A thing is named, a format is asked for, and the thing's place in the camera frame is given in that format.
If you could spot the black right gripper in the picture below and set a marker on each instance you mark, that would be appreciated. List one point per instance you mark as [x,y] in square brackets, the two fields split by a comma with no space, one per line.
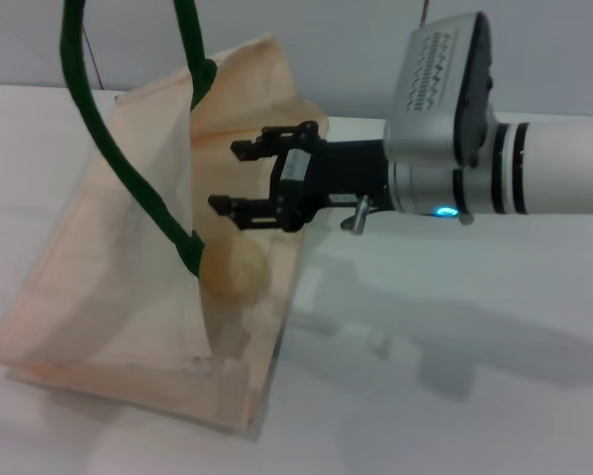
[345,173]

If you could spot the round egg yolk pastry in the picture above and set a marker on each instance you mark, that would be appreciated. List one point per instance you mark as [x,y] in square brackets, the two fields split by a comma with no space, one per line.
[234,269]

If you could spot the thin black vertical pole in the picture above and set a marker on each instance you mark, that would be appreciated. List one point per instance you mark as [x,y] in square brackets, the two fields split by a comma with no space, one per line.
[424,10]

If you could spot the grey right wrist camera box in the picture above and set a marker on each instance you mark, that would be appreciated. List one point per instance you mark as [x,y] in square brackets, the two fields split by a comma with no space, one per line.
[439,89]

